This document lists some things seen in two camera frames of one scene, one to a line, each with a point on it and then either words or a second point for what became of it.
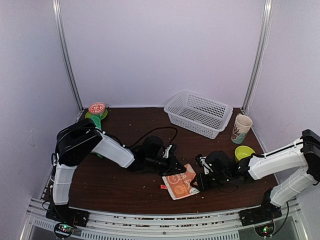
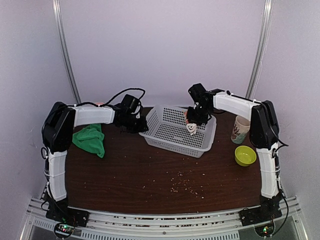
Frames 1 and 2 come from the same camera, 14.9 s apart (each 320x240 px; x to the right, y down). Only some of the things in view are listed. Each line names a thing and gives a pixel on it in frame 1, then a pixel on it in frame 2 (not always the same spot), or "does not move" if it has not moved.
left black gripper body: [163, 166] → [133, 126]
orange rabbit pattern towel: [179, 185] → [191, 127]
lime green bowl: [242, 151] does not move
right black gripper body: [221, 179] → [200, 115]
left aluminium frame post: [56, 6] does not move
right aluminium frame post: [259, 55] does not move
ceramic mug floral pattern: [241, 127] does not move
